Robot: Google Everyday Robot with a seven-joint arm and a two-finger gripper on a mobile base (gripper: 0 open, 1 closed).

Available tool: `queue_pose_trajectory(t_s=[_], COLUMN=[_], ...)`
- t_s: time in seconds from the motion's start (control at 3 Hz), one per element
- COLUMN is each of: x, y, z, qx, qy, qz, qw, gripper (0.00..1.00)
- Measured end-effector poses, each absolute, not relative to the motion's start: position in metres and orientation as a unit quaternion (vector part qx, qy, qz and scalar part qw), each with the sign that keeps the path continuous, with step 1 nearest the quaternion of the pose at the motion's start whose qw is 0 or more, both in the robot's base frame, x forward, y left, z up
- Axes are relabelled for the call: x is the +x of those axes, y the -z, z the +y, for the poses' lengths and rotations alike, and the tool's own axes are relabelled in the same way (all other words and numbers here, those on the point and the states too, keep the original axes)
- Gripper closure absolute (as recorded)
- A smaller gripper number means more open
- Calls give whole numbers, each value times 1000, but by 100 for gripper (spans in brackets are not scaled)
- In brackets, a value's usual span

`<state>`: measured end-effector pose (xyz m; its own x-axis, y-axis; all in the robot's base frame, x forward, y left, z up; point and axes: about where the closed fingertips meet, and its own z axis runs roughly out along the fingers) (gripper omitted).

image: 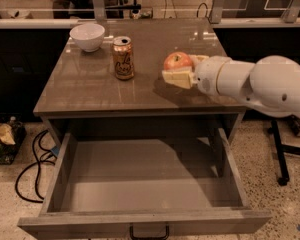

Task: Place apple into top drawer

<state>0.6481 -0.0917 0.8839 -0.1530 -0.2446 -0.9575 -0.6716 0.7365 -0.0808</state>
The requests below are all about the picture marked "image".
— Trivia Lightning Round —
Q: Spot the orange LaCroix soda can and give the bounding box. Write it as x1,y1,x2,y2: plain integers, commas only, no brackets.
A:
111,36,135,80

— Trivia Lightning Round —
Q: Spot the black office chair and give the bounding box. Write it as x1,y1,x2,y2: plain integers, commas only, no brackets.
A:
52,0,141,19

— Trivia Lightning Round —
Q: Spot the grey cabinet with glossy top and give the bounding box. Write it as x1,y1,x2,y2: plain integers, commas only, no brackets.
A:
34,19,245,143

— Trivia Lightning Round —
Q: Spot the black drawer handle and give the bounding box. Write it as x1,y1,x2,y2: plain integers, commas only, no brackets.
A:
129,225,170,240

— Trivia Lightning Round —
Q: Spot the open grey top drawer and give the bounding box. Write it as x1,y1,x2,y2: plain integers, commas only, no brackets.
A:
18,129,270,240

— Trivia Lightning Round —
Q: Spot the bin of snack bags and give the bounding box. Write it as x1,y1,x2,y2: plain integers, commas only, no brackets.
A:
0,114,26,165

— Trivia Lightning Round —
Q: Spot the white ceramic bowl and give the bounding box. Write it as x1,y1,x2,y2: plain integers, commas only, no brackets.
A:
70,23,105,52

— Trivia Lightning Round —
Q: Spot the black wheeled stand base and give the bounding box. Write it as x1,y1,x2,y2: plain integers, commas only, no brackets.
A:
268,120,300,186

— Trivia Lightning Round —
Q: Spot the red apple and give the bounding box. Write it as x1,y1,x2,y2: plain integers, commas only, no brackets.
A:
164,52,193,70

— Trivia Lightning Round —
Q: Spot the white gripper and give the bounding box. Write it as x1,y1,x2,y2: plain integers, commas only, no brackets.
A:
162,54,230,96

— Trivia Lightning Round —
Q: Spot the black floor cable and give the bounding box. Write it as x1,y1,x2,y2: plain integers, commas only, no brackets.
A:
14,129,57,204

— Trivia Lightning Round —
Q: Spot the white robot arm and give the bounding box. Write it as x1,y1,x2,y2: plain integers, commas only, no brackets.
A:
162,52,300,119

